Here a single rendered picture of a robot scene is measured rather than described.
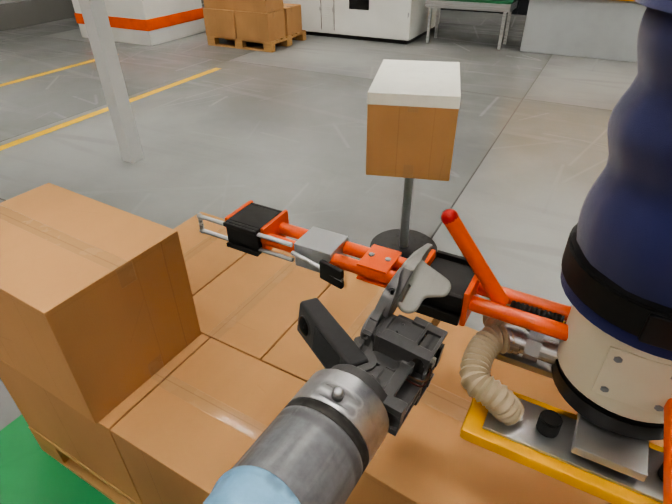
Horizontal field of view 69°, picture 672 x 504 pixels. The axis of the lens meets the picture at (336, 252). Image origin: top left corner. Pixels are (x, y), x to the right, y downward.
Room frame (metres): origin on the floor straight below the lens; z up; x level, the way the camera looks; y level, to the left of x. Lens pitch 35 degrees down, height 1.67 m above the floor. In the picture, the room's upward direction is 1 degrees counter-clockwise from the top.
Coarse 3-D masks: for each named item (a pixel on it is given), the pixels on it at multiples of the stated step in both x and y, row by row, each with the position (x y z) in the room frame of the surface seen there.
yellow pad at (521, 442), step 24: (480, 408) 0.43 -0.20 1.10; (528, 408) 0.42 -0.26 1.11; (552, 408) 0.43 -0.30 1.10; (480, 432) 0.39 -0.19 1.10; (504, 432) 0.39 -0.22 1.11; (528, 432) 0.39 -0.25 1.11; (552, 432) 0.38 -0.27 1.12; (504, 456) 0.37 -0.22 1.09; (528, 456) 0.36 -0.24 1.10; (552, 456) 0.35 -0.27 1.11; (576, 456) 0.35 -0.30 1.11; (648, 456) 0.35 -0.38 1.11; (576, 480) 0.33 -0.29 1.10; (600, 480) 0.32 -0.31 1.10; (624, 480) 0.32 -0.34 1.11; (648, 480) 0.32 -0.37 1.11
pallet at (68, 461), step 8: (32, 432) 1.10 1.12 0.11; (40, 440) 1.08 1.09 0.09; (48, 440) 1.05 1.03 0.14; (48, 448) 1.07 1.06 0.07; (56, 448) 1.03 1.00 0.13; (56, 456) 1.05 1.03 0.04; (64, 456) 1.04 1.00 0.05; (64, 464) 1.03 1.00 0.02; (72, 464) 1.03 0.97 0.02; (80, 464) 0.96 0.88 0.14; (80, 472) 1.00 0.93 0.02; (88, 472) 1.00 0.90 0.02; (88, 480) 0.97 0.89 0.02; (96, 480) 0.97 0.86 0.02; (104, 480) 0.89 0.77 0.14; (96, 488) 0.94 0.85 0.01; (104, 488) 0.94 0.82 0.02; (112, 488) 0.88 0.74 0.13; (112, 496) 0.91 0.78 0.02; (120, 496) 0.91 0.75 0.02; (128, 496) 0.84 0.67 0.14
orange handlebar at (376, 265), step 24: (288, 240) 0.67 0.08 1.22; (336, 264) 0.62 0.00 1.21; (360, 264) 0.60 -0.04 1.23; (384, 264) 0.60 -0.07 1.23; (480, 288) 0.55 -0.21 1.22; (504, 288) 0.54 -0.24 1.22; (480, 312) 0.51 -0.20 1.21; (504, 312) 0.49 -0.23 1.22; (528, 312) 0.49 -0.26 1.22; (552, 312) 0.50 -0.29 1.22; (552, 336) 0.46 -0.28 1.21
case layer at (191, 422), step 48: (192, 240) 1.72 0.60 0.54; (192, 288) 1.40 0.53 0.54; (240, 288) 1.39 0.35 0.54; (288, 288) 1.39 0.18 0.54; (336, 288) 1.38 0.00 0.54; (384, 288) 1.38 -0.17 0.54; (240, 336) 1.14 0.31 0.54; (288, 336) 1.14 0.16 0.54; (144, 384) 0.95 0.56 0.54; (192, 384) 0.95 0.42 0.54; (240, 384) 0.95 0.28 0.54; (288, 384) 0.95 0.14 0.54; (48, 432) 1.03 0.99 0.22; (96, 432) 0.84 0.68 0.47; (144, 432) 0.79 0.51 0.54; (192, 432) 0.79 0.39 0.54; (240, 432) 0.79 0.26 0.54; (144, 480) 0.76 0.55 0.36; (192, 480) 0.66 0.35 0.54
